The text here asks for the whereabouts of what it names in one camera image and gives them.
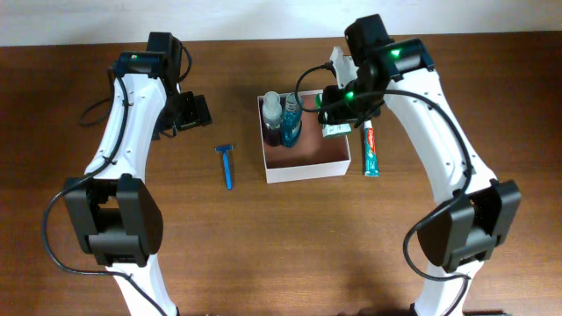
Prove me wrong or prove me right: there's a Colgate toothpaste tube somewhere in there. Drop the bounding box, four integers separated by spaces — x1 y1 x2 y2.
364 120 379 177

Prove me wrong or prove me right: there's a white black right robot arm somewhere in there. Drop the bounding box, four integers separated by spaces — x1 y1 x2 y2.
316 14 522 315

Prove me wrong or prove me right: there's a green white Dettol soap box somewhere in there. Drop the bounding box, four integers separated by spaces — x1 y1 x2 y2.
320 112 351 138

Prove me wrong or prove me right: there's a pink cardboard box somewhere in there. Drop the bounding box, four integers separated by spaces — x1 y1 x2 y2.
256 95 351 183

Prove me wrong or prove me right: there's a teal Listerine mouthwash bottle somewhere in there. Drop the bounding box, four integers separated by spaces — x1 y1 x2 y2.
281 93 302 147

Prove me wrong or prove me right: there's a blue disposable razor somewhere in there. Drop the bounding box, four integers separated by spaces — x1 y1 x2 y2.
215 145 233 190

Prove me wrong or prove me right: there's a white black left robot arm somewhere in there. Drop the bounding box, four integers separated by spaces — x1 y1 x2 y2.
62 32 212 315

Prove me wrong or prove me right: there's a clear purple soap dispenser bottle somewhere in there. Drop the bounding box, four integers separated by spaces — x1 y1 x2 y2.
262 91 283 147

